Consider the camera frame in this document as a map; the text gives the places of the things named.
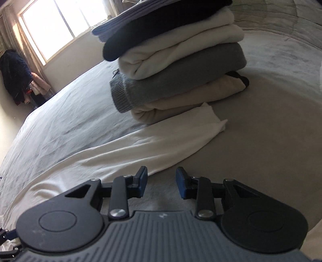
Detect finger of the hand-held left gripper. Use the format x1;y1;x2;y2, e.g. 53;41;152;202
0;227;23;255

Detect window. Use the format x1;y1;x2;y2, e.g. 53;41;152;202
21;0;116;63

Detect beige curtain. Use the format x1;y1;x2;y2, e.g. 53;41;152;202
0;7;54;96

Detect black folded garment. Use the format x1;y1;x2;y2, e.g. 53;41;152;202
103;0;233;62

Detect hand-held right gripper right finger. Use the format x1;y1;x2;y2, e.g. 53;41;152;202
175;167;262;220

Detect grey quilted headboard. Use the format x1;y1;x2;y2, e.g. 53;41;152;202
228;0;322;51

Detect white folded garment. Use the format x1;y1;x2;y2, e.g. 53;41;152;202
118;11;244;80

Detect white pants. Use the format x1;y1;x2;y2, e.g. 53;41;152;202
0;102;228;252

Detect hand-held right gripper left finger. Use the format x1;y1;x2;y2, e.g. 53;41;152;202
64;166;148;220

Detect dark hanging clothes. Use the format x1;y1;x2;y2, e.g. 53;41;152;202
0;50;52;106

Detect beige folded garment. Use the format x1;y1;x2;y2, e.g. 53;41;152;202
131;71;249;124

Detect grey bed blanket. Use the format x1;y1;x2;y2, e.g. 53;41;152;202
0;15;322;262

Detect grey folded sweater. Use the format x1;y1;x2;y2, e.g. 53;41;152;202
110;43;247;114

